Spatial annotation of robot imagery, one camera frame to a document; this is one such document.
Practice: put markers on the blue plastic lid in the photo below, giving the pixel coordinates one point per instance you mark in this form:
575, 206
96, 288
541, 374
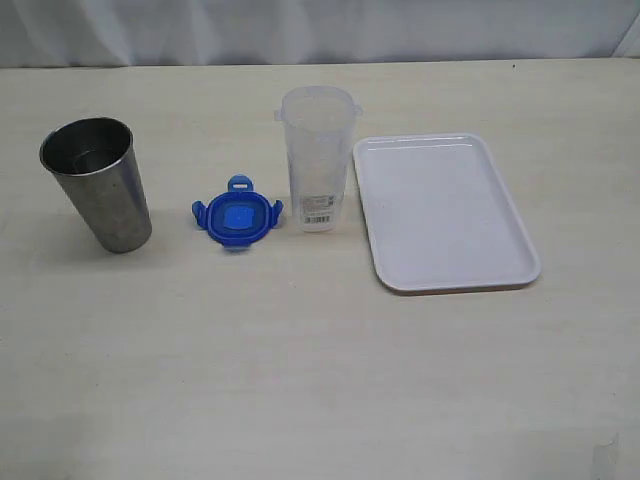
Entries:
239, 217

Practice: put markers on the clear tall plastic container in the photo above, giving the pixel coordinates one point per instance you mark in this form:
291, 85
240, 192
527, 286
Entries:
319, 124

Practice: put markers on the stainless steel cup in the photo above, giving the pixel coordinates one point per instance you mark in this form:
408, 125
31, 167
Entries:
93, 160

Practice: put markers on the white rectangular tray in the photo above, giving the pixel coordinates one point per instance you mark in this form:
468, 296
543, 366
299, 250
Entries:
439, 217

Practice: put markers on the white backdrop curtain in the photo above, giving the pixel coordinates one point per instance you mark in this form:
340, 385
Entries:
132, 33

